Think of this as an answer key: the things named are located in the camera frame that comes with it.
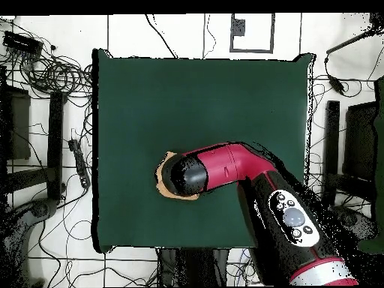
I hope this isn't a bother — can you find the black flat panel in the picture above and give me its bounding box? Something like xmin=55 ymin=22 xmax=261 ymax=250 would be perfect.
xmin=0 ymin=85 xmax=32 ymax=161
xmin=343 ymin=101 xmax=380 ymax=181

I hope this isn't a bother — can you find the tan terry towel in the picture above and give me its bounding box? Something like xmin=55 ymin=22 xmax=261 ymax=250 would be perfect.
xmin=155 ymin=151 xmax=200 ymax=201

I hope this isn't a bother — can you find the dark green tablecloth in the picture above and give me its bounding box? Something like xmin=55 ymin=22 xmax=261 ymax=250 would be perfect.
xmin=91 ymin=47 xmax=316 ymax=254

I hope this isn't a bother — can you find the black power strip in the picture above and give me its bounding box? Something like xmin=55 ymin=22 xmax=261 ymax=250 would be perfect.
xmin=67 ymin=138 xmax=92 ymax=189

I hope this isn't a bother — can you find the black upright bar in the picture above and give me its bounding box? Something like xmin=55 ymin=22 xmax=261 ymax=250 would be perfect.
xmin=46 ymin=91 xmax=66 ymax=201
xmin=322 ymin=100 xmax=341 ymax=207

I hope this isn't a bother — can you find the small grey square plate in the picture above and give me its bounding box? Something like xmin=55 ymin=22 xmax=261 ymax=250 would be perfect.
xmin=230 ymin=18 xmax=246 ymax=37

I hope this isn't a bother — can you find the black power adapter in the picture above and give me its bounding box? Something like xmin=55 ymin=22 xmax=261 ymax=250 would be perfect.
xmin=327 ymin=74 xmax=347 ymax=96

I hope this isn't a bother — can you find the black crossbar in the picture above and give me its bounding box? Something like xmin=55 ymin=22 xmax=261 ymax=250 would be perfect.
xmin=0 ymin=166 xmax=50 ymax=194
xmin=338 ymin=172 xmax=377 ymax=200

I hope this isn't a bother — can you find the black tripod leg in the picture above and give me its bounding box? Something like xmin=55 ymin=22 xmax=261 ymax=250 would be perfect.
xmin=325 ymin=12 xmax=384 ymax=56

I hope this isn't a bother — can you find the black box device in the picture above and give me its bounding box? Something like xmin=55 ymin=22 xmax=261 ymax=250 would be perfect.
xmin=2 ymin=30 xmax=44 ymax=57

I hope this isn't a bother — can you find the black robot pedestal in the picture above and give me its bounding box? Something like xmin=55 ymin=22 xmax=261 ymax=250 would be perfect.
xmin=156 ymin=247 xmax=231 ymax=287

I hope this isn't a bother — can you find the grey square frame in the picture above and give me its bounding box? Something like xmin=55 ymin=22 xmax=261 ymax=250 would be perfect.
xmin=229 ymin=13 xmax=276 ymax=54

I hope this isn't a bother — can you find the black cable tangle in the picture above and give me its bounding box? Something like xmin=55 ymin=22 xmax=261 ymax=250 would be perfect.
xmin=0 ymin=17 xmax=94 ymax=100

